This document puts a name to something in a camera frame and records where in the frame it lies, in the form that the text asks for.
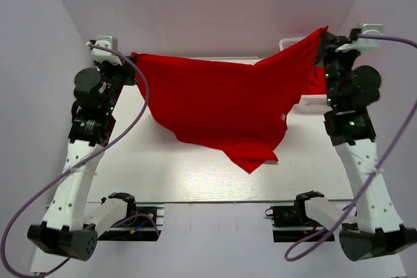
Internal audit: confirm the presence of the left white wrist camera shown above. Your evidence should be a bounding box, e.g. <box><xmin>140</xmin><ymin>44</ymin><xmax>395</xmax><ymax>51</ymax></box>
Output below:
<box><xmin>86</xmin><ymin>36</ymin><xmax>122</xmax><ymax>66</ymax></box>

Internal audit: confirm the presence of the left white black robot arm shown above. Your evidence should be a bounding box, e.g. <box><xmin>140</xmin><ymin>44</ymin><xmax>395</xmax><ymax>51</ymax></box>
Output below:
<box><xmin>27</xmin><ymin>59</ymin><xmax>138</xmax><ymax>261</ymax></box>

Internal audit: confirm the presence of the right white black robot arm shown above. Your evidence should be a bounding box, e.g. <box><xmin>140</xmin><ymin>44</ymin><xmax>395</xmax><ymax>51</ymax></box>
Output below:
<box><xmin>293</xmin><ymin>23</ymin><xmax>416</xmax><ymax>261</ymax></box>

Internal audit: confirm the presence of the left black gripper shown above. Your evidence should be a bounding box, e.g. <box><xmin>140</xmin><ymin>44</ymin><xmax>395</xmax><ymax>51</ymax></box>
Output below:
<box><xmin>94</xmin><ymin>52</ymin><xmax>138</xmax><ymax>113</ymax></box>

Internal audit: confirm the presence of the white plastic basket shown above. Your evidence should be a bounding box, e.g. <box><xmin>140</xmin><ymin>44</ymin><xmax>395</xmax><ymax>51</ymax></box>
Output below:
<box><xmin>279</xmin><ymin>37</ymin><xmax>329</xmax><ymax>115</ymax></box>

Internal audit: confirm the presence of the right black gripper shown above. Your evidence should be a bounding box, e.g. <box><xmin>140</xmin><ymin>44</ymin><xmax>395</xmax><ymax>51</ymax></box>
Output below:
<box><xmin>313</xmin><ymin>30</ymin><xmax>364</xmax><ymax>108</ymax></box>

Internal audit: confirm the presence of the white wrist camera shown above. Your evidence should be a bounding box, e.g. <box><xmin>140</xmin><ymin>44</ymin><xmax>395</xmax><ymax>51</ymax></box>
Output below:
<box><xmin>335</xmin><ymin>23</ymin><xmax>384</xmax><ymax>53</ymax></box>
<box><xmin>86</xmin><ymin>36</ymin><xmax>122</xmax><ymax>66</ymax></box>

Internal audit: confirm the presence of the red shirts pile in basket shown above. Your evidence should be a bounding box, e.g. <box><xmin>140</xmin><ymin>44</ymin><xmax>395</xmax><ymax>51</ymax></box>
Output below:
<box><xmin>302</xmin><ymin>66</ymin><xmax>326</xmax><ymax>95</ymax></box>

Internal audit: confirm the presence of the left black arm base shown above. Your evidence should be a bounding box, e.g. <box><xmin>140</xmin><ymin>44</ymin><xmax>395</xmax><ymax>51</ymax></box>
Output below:
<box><xmin>98</xmin><ymin>204</ymin><xmax>164</xmax><ymax>242</ymax></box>

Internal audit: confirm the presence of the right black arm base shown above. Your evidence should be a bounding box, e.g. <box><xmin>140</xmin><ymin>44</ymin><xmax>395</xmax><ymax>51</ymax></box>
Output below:
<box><xmin>265</xmin><ymin>204</ymin><xmax>326</xmax><ymax>243</ymax></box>

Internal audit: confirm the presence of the red t shirt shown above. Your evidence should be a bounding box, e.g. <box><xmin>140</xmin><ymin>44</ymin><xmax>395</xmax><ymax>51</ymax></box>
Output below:
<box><xmin>134</xmin><ymin>28</ymin><xmax>325</xmax><ymax>173</ymax></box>

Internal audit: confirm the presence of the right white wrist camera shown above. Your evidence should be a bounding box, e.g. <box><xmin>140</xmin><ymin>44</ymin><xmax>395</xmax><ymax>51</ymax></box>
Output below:
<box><xmin>335</xmin><ymin>23</ymin><xmax>384</xmax><ymax>53</ymax></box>

